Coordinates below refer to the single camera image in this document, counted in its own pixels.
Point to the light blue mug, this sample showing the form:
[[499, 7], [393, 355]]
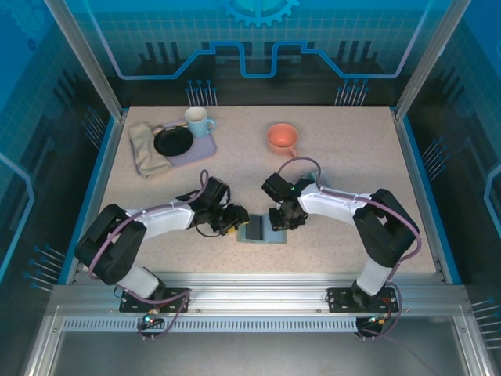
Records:
[[197, 123]]

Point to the black round plate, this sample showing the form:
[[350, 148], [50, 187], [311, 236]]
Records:
[[173, 141]]

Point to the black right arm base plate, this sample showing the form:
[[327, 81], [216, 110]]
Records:
[[338, 299]]

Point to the green card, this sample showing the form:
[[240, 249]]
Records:
[[311, 178]]

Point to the beige folded cloth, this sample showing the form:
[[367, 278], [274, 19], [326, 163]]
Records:
[[146, 152]]

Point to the lavender plastic tray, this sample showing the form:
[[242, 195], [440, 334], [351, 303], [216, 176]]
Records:
[[199, 150]]

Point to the beige wooden utensil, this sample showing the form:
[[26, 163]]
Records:
[[172, 126]]

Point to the aluminium side rail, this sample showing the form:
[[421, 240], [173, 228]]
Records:
[[419, 188], [99, 196]]

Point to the orange cup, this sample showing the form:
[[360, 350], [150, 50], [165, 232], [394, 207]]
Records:
[[282, 135]]

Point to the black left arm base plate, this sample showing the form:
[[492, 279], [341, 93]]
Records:
[[178, 299]]

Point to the black VIP card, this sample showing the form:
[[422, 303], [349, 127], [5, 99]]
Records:
[[256, 227]]

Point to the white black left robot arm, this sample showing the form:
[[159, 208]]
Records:
[[164, 219]]

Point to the aluminium frame post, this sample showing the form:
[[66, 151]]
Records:
[[88, 58], [429, 58]]

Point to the green card holder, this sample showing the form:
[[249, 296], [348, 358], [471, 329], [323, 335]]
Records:
[[276, 235]]

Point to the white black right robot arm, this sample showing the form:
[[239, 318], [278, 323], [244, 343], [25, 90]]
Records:
[[332, 205]]

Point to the aluminium front frame rail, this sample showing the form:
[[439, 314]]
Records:
[[254, 290]]

